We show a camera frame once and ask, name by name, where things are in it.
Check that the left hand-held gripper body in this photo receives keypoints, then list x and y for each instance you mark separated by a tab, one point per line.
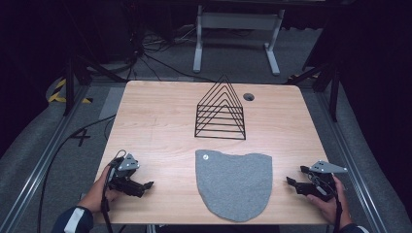
124	181

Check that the white metal desk frame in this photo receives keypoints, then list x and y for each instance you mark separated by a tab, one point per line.
238	21

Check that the person's left hand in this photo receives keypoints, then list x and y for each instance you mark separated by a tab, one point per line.
97	194

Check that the yellow black floor tape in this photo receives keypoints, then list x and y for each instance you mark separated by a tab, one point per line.
55	96

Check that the aluminium floor rail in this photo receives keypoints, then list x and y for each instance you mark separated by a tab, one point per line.
39	168
353	161

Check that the grey felt pad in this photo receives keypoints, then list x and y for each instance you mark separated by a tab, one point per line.
233	187

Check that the dark curtain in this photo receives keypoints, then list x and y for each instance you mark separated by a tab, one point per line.
379	81
22	64

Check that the black metal stand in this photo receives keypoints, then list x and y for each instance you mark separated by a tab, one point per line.
69	87
334	93

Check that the person's right hand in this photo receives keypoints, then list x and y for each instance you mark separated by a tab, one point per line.
333	210

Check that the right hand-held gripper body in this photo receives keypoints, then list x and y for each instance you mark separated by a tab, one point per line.
319	189

